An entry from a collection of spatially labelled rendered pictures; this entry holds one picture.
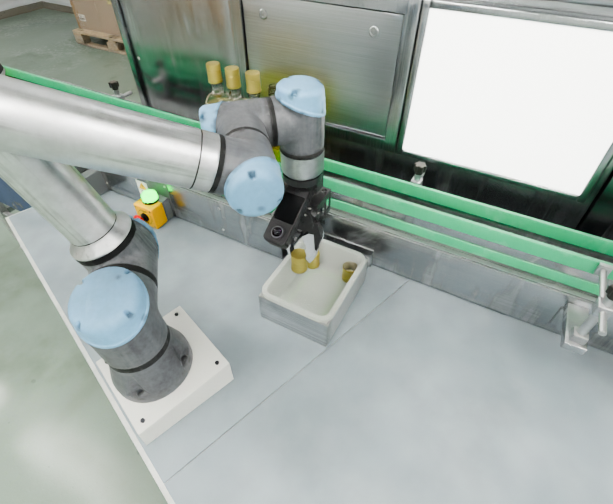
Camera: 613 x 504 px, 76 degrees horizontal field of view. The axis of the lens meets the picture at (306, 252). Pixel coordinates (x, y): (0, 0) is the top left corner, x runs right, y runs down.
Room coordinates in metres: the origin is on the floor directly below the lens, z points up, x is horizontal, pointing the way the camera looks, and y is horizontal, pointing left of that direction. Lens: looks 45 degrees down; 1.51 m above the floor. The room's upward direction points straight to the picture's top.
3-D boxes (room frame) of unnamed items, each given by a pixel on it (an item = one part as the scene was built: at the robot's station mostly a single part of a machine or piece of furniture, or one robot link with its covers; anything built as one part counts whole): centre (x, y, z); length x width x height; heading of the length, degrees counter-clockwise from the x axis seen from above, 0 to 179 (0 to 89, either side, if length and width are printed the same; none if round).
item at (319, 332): (0.63, -0.03, 0.79); 0.27 x 0.17 x 0.08; 151
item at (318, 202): (0.60, 0.00, 1.06); 0.09 x 0.08 x 0.12; 153
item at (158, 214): (0.89, 0.44, 0.79); 0.07 x 0.07 x 0.07; 61
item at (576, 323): (0.44, -0.53, 0.90); 0.17 x 0.05 x 0.22; 151
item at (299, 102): (0.59, 0.01, 1.22); 0.09 x 0.08 x 0.11; 104
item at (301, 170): (0.60, 0.01, 1.14); 0.08 x 0.08 x 0.05
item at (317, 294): (0.60, -0.02, 0.80); 0.22 x 0.17 x 0.09; 151
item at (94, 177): (1.02, 0.69, 0.79); 0.08 x 0.08 x 0.08; 61
